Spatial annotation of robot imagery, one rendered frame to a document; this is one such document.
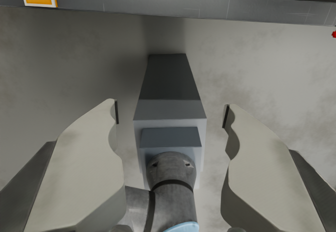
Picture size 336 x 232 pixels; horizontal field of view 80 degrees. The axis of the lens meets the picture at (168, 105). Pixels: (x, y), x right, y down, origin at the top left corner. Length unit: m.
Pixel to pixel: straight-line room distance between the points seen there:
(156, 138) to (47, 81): 1.19
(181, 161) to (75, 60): 1.14
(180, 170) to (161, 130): 0.15
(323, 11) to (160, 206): 0.49
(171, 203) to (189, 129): 0.25
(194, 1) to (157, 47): 1.00
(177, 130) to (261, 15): 0.40
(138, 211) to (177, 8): 0.40
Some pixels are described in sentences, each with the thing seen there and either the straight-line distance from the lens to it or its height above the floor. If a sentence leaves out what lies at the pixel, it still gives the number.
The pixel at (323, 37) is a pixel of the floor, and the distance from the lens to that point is 1.70.
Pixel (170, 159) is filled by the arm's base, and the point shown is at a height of 0.93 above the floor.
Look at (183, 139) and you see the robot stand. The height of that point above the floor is 0.87.
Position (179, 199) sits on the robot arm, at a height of 1.04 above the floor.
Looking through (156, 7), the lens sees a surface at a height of 0.95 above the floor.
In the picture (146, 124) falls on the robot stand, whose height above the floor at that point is 0.80.
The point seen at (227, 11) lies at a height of 0.95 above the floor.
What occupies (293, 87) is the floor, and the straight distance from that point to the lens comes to 1.74.
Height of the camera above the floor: 1.35
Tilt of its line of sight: 61 degrees down
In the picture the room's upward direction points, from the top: 179 degrees clockwise
